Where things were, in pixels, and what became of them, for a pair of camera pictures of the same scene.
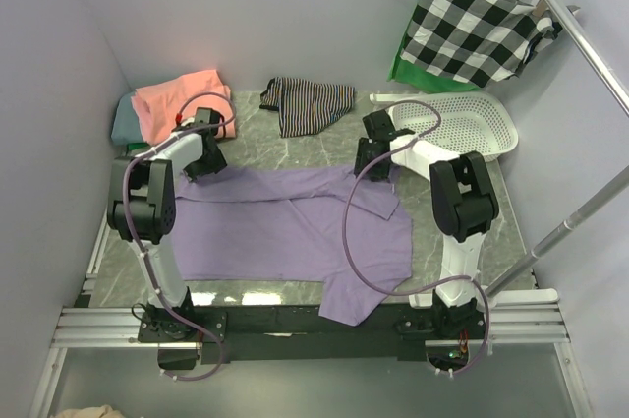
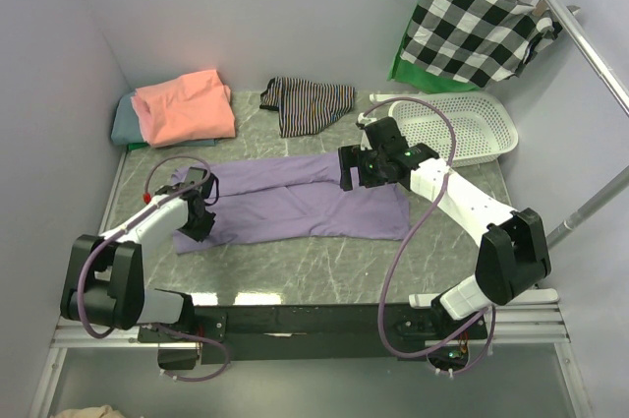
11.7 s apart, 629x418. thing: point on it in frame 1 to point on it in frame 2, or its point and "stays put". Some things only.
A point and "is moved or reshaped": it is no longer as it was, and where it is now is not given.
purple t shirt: [324, 223] is moved or reshaped
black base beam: [234, 334] stays put
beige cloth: [104, 411] stays put
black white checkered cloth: [474, 33] stays put
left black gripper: [206, 165] to [200, 223]
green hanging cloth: [409, 72] stays put
